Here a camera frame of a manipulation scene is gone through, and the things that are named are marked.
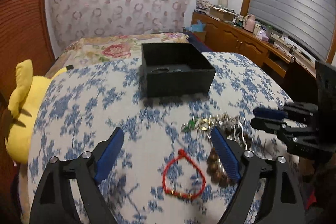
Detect pink thermos jug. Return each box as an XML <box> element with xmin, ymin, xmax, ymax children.
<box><xmin>244</xmin><ymin>14</ymin><xmax>255</xmax><ymax>32</ymax></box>

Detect pink floral bed cover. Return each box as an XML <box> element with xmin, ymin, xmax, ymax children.
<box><xmin>57</xmin><ymin>32</ymin><xmax>189</xmax><ymax>66</ymax></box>

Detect red string bracelet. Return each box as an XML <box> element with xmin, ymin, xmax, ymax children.
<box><xmin>162</xmin><ymin>149</ymin><xmax>207</xmax><ymax>201</ymax></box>

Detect silver cuff bangle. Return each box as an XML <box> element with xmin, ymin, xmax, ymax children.
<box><xmin>151</xmin><ymin>68</ymin><xmax>170</xmax><ymax>73</ymax></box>

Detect yellow Pikachu plush toy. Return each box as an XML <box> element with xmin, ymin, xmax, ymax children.
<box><xmin>4</xmin><ymin>59</ymin><xmax>75</xmax><ymax>164</ymax></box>

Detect cardboard box on cabinet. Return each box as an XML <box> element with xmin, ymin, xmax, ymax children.
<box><xmin>209</xmin><ymin>6</ymin><xmax>236</xmax><ymax>22</ymax></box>

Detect blue tissue paper bag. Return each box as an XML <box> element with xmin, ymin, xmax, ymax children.
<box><xmin>183</xmin><ymin>20</ymin><xmax>206</xmax><ymax>32</ymax></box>

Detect brown wooden bead bracelet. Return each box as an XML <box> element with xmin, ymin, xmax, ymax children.
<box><xmin>206</xmin><ymin>146</ymin><xmax>237</xmax><ymax>188</ymax></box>

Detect black square jewelry box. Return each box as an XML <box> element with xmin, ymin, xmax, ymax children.
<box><xmin>141</xmin><ymin>43</ymin><xmax>216</xmax><ymax>98</ymax></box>

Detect green gem gold ring pendant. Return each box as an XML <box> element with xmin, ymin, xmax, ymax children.
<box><xmin>181</xmin><ymin>118</ymin><xmax>212</xmax><ymax>133</ymax></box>

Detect silver chain necklace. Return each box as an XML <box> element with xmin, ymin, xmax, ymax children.
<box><xmin>212</xmin><ymin>113</ymin><xmax>253</xmax><ymax>151</ymax></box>

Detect brown louvered wardrobe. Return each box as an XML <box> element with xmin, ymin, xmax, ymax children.
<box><xmin>1</xmin><ymin>0</ymin><xmax>55</xmax><ymax>101</ymax></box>

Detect wooden sideboard cabinet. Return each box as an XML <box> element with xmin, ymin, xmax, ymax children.
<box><xmin>192</xmin><ymin>12</ymin><xmax>316</xmax><ymax>84</ymax></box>

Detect blue floral white blanket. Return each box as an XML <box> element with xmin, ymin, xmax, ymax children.
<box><xmin>27</xmin><ymin>53</ymin><xmax>299</xmax><ymax>223</ymax></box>

